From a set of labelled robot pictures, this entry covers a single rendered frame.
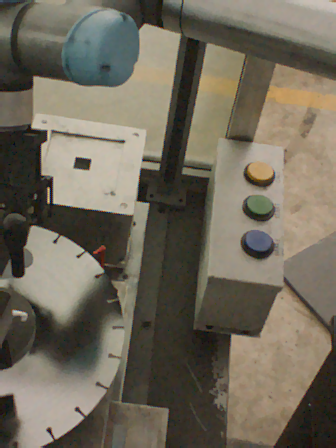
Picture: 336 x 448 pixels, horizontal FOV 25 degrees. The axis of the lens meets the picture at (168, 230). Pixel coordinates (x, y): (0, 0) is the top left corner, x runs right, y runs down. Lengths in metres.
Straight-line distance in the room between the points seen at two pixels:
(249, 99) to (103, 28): 0.50
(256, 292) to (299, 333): 1.04
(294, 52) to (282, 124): 1.84
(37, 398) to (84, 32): 0.42
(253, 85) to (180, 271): 0.32
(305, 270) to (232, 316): 1.08
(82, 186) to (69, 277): 0.21
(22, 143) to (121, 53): 0.16
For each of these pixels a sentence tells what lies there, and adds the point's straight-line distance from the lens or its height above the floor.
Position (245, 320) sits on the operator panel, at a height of 0.79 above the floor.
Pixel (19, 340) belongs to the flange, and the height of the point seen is 0.96.
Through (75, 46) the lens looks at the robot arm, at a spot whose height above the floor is 1.30.
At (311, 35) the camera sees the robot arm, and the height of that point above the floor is 1.31.
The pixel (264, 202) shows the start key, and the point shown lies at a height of 0.91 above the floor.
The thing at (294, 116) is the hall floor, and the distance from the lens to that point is 2.68.
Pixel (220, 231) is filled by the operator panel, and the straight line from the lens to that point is 1.12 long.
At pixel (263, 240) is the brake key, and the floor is 0.91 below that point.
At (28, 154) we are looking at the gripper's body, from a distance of 0.84.
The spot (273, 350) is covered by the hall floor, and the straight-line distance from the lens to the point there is 2.09.
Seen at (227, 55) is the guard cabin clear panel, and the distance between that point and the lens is 1.17.
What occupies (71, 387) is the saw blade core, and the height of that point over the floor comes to 0.95.
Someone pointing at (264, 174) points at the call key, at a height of 0.91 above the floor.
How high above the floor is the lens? 1.77
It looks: 52 degrees down
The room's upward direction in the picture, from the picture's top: 11 degrees clockwise
